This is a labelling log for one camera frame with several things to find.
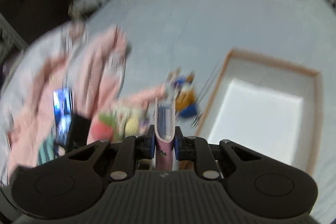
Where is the cream knitted bunny doll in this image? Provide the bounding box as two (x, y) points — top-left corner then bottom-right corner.
(110, 103), (149, 141)

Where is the pink green plush peach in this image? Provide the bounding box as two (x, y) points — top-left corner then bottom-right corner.
(88, 113), (117, 141)

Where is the brown bear plush keychain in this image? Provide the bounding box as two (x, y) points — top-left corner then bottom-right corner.
(166, 67), (201, 119)

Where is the orange white storage box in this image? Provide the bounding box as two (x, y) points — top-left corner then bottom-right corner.
(196, 48), (323, 174)

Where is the pink jacket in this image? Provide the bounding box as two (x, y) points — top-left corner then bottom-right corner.
(1, 26), (126, 184)

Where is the grey bed sheet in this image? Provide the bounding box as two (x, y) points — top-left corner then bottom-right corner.
(0, 0), (336, 224)

